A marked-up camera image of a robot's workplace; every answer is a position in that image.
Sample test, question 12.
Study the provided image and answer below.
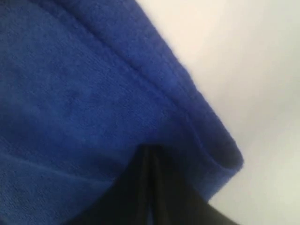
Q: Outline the blue towel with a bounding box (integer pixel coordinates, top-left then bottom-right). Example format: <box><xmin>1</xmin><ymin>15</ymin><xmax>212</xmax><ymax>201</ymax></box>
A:
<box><xmin>0</xmin><ymin>0</ymin><xmax>243</xmax><ymax>225</ymax></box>

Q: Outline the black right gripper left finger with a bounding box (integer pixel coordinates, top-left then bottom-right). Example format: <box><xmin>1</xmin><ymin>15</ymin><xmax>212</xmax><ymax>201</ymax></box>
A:
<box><xmin>77</xmin><ymin>146</ymin><xmax>150</xmax><ymax>225</ymax></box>

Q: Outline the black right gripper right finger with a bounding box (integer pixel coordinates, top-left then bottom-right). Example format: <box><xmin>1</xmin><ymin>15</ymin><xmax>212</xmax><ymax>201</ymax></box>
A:
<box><xmin>149</xmin><ymin>145</ymin><xmax>235</xmax><ymax>225</ymax></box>

